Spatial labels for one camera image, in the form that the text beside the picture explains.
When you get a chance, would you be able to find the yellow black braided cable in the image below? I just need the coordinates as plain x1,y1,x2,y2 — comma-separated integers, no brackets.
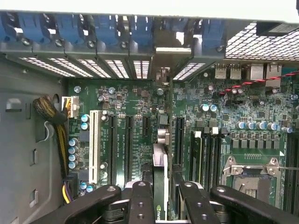
32,95,71,204

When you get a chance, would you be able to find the silver network port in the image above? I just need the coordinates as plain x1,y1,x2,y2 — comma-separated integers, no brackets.
266,63,282,80
250,64,265,81

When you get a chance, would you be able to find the short black expansion slot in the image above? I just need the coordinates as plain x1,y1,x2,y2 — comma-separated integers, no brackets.
142,115,150,139

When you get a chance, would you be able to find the silver USB port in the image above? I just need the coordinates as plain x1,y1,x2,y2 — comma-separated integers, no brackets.
214,63,228,80
229,63,242,80

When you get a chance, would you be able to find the long black expansion slot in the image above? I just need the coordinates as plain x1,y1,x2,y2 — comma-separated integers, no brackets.
124,115,134,183
175,116,185,167
108,115,118,185

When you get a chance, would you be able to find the blue slot clip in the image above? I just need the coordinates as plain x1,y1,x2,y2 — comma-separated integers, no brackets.
93,14,120,45
0,12,15,43
18,12,51,44
201,19,227,48
55,13,85,45
129,14,154,47

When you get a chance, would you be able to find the red black twisted wire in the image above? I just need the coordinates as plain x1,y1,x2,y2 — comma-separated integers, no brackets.
219,70,299,97

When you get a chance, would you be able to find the open black PC case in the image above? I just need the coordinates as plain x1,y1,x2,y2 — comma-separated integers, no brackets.
0,9,299,224

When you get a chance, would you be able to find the CPU socket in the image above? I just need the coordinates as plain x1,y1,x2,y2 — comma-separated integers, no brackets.
221,156,285,209

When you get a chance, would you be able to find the white expansion slot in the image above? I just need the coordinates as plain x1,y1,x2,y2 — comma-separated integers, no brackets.
88,110,101,185

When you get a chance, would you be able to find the empty black RAM slot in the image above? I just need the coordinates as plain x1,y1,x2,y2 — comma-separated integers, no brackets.
202,133,209,189
215,133,222,186
208,133,215,187

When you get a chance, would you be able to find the green motherboard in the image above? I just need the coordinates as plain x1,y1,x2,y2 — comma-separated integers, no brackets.
66,62,299,217

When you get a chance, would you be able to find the white power connector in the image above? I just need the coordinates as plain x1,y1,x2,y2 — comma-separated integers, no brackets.
61,96,80,119

